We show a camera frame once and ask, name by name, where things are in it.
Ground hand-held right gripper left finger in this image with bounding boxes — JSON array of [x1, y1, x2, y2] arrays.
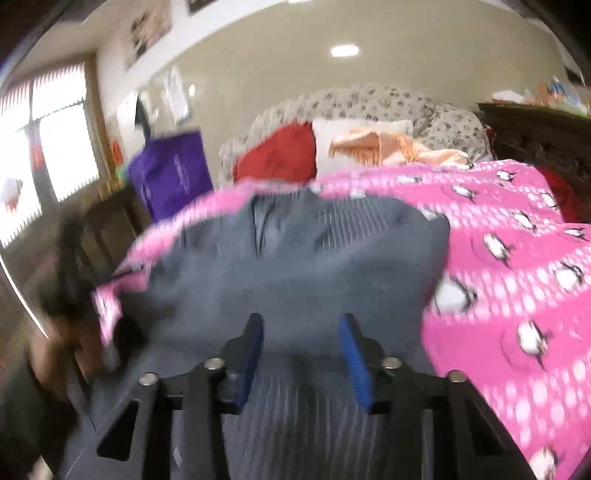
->
[[58, 313, 265, 480]]

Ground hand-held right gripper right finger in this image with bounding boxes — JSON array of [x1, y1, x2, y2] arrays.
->
[[337, 313, 539, 480]]

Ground grey striped garment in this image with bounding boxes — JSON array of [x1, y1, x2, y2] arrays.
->
[[60, 188, 451, 480]]

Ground person's left forearm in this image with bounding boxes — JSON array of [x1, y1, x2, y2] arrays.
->
[[25, 318, 100, 402]]

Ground dark wooden side table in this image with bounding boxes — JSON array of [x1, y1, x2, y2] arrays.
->
[[81, 185, 153, 278]]

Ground window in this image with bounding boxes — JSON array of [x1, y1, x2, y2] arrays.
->
[[0, 62, 100, 250]]

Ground purple bag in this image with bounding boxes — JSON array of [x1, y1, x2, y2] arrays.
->
[[127, 130, 214, 221]]

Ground pink penguin blanket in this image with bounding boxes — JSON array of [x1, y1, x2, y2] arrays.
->
[[92, 159, 591, 480]]

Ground red pillow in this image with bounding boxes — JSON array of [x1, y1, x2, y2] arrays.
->
[[233, 124, 318, 183]]

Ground peach fringed cloth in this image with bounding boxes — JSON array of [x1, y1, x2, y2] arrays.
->
[[329, 128, 472, 168]]

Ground white pillow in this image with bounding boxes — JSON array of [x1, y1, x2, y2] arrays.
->
[[311, 119, 414, 174]]

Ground red cloth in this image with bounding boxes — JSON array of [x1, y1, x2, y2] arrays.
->
[[536, 166, 580, 222]]

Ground dark wooden cabinet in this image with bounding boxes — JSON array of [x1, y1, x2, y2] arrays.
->
[[478, 102, 591, 222]]

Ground white wall paper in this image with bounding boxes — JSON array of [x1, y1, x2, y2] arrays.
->
[[164, 67, 190, 123]]

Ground wall poster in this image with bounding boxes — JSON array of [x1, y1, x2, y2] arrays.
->
[[127, 4, 174, 70]]

